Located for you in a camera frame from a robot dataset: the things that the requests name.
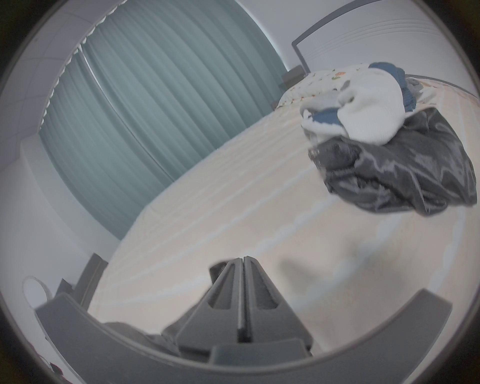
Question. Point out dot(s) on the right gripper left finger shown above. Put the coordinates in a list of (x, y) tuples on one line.
[(213, 322)]

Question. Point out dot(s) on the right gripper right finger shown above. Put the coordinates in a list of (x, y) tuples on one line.
[(270, 318)]

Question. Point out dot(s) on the black T-shirt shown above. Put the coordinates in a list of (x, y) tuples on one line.
[(150, 337)]

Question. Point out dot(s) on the bed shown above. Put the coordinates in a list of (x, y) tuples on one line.
[(262, 225)]

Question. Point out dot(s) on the pile of clothes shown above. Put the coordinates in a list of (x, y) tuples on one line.
[(393, 165)]

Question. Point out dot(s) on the blue-green curtain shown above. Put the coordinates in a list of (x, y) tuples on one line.
[(187, 75), (93, 157)]

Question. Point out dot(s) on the white printed pillow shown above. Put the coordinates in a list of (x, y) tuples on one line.
[(318, 84)]

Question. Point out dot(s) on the grey bedside table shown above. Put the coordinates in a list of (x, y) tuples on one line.
[(293, 77)]

